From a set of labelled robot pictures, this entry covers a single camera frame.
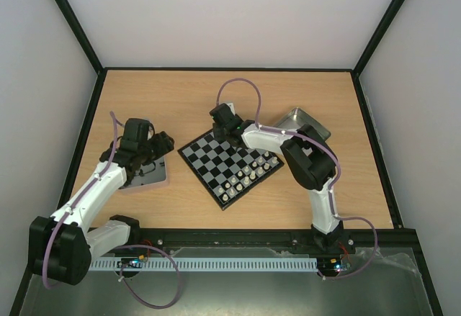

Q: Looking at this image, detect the black aluminium frame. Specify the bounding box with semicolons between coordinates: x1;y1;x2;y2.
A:
0;0;461;316

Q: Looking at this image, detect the light blue slotted cable duct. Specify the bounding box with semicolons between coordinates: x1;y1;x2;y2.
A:
89;257;318;272

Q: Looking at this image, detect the pink tin with black pieces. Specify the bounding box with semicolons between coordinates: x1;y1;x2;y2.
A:
119;156;169;194

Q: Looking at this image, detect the empty gold metal tin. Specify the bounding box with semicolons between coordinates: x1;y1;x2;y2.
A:
274;107;331;140

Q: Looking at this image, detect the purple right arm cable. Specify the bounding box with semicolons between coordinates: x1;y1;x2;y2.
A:
217;77;378;281

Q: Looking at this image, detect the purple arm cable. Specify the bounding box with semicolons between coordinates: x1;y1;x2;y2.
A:
42;111;125;290
217;77;378;281

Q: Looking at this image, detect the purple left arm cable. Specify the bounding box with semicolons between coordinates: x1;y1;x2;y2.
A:
42;111;125;290

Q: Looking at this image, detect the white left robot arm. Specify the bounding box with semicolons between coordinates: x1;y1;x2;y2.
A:
27;118;174;289

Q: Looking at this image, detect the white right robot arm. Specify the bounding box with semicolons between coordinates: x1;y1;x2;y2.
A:
210;103;344;253

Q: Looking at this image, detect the black and silver chessboard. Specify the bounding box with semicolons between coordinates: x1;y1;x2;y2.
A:
178;130;284;210

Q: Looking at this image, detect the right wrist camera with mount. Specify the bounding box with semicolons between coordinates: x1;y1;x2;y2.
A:
225;102;236;114

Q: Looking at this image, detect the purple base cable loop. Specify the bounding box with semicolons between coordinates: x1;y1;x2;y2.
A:
117;245;180;310

